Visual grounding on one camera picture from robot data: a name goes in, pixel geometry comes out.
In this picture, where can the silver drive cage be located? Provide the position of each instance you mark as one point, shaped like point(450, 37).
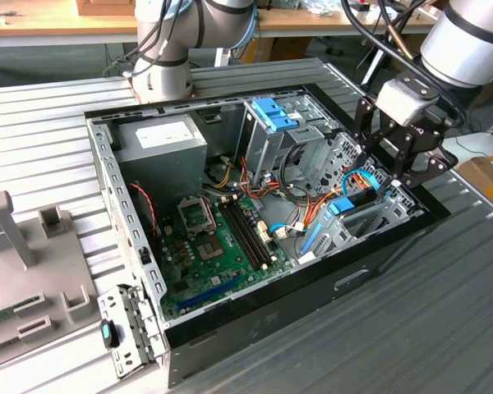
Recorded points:
point(263, 147)

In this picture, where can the green motherboard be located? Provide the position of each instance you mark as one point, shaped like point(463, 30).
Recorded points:
point(197, 271)

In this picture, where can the small brown box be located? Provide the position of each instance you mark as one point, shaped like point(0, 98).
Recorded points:
point(102, 6)

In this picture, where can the black RAM slot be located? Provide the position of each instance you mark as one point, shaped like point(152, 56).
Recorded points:
point(253, 230)
point(243, 235)

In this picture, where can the white low table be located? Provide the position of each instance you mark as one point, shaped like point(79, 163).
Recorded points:
point(480, 145)

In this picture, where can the brown box under desk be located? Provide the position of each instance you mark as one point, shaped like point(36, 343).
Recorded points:
point(291, 49)

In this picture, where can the light wooden desk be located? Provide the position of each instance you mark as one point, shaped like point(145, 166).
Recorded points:
point(45, 24)
point(304, 24)

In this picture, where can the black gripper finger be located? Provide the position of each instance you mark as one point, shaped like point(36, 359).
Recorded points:
point(431, 168)
point(363, 123)

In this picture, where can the square brown base plate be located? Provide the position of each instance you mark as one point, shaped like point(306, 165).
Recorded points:
point(137, 98)

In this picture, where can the grey power supply unit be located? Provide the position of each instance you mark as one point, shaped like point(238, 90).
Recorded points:
point(160, 172)

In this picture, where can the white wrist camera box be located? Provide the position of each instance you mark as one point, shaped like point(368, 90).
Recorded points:
point(402, 102)

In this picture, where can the blue plastic drive latch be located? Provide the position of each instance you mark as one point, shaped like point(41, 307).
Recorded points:
point(271, 115)

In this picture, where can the CPU socket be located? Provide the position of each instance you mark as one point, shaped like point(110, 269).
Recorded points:
point(208, 247)

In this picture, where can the black open PC case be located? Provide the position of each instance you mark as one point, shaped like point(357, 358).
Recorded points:
point(271, 324)

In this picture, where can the silver disk bay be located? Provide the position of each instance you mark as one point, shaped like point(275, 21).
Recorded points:
point(341, 240)

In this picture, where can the brown cardboard box yellow tape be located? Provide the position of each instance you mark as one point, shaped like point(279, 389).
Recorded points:
point(485, 180)

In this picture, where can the green RAM stick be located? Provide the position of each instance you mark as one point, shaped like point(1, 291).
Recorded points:
point(8, 314)

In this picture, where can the silver slot cover bracket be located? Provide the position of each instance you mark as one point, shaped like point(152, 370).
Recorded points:
point(107, 303)

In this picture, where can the hard disk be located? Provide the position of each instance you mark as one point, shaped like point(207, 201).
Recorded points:
point(341, 206)

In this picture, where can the blue expansion slot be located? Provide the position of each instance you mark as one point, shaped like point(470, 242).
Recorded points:
point(210, 291)

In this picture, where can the grey parts rack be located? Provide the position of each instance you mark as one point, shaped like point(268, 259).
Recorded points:
point(45, 262)

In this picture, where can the black stand pole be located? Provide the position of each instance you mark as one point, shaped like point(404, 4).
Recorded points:
point(370, 74)

